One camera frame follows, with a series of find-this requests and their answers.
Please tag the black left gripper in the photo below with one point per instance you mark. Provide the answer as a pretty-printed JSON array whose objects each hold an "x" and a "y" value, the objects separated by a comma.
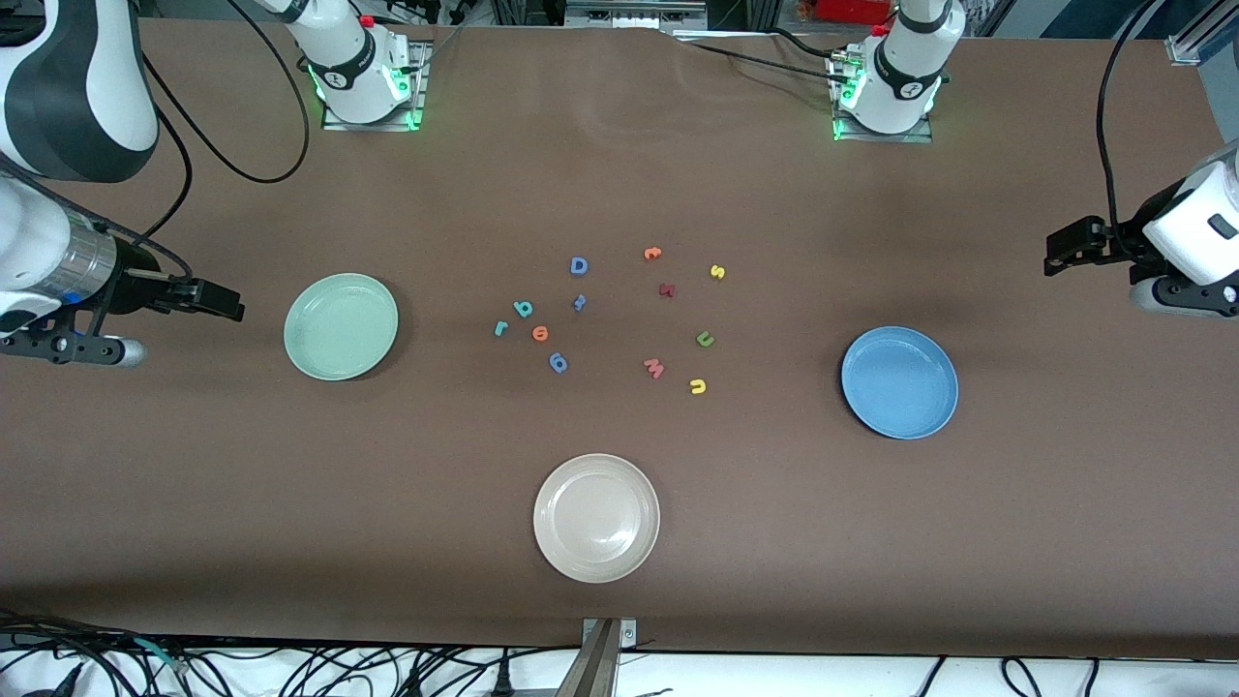
[{"x": 1123, "y": 246}]

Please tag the black power plug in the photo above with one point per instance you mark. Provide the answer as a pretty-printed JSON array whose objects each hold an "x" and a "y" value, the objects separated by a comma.
[{"x": 502, "y": 682}]

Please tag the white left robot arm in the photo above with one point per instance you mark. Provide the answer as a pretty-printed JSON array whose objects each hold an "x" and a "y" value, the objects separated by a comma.
[{"x": 905, "y": 58}]

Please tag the pale green plate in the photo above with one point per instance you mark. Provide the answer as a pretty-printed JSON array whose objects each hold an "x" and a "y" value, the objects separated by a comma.
[{"x": 339, "y": 329}]

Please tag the silver aluminium frame profile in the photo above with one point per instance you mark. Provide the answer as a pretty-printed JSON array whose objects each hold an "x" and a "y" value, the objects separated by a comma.
[{"x": 1200, "y": 34}]

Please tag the blue foam letter g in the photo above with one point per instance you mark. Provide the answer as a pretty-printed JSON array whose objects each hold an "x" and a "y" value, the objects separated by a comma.
[{"x": 554, "y": 363}]

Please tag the beige plate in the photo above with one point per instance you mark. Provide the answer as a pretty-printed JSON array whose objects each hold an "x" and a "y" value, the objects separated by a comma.
[{"x": 595, "y": 518}]

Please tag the silver metal bracket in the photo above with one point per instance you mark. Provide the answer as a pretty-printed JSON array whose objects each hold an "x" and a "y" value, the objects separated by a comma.
[{"x": 600, "y": 658}]

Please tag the pink foam letter w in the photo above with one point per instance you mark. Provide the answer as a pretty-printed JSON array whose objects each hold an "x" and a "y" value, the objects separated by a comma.
[{"x": 654, "y": 369}]

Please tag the green foam letter u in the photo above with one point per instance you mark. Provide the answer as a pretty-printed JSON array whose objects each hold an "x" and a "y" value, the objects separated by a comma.
[{"x": 699, "y": 339}]

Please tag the grey metal rack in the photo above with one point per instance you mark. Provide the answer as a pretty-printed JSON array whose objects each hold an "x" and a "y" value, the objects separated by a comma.
[{"x": 634, "y": 12}]

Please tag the blue foam letter D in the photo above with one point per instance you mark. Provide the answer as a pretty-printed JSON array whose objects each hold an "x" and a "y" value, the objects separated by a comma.
[{"x": 573, "y": 266}]

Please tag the blue plate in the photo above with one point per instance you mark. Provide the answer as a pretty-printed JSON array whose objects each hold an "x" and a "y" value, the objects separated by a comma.
[{"x": 900, "y": 382}]

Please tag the red box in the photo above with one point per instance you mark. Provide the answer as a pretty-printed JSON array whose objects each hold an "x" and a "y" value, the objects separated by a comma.
[{"x": 852, "y": 10}]

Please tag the teal foam letter d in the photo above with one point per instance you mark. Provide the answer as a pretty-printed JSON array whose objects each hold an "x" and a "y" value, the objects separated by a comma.
[{"x": 524, "y": 310}]

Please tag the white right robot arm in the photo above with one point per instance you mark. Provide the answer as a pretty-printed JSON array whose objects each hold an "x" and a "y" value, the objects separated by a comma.
[{"x": 77, "y": 87}]

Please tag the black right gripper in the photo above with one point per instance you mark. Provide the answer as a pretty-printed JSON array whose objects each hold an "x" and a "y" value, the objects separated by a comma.
[{"x": 141, "y": 283}]

